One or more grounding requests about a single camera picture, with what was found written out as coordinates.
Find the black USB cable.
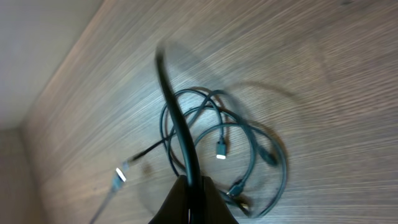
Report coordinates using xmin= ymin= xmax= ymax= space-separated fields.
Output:
xmin=90 ymin=87 xmax=289 ymax=224

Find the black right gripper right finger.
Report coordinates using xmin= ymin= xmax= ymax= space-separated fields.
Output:
xmin=202 ymin=176 xmax=238 ymax=224

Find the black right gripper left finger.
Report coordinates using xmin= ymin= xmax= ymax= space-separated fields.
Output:
xmin=149 ymin=175 xmax=189 ymax=224

